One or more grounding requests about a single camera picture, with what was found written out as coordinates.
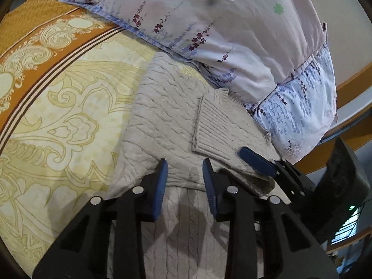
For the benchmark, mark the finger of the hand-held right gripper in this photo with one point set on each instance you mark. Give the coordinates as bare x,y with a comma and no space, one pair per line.
255,160

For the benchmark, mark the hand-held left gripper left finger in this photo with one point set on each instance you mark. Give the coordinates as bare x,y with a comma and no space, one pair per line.
160,186

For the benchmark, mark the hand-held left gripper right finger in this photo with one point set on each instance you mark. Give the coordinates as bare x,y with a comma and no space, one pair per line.
208,186

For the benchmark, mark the blue floral pillow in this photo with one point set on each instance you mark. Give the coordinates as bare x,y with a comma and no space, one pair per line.
299,113

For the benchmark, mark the yellow orange patterned bed sheet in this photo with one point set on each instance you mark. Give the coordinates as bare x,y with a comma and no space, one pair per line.
72,116

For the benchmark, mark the lilac floral pillow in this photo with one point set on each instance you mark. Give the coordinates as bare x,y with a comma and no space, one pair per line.
221,14

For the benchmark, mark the wooden bed frame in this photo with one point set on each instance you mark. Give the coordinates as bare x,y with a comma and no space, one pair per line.
353,77

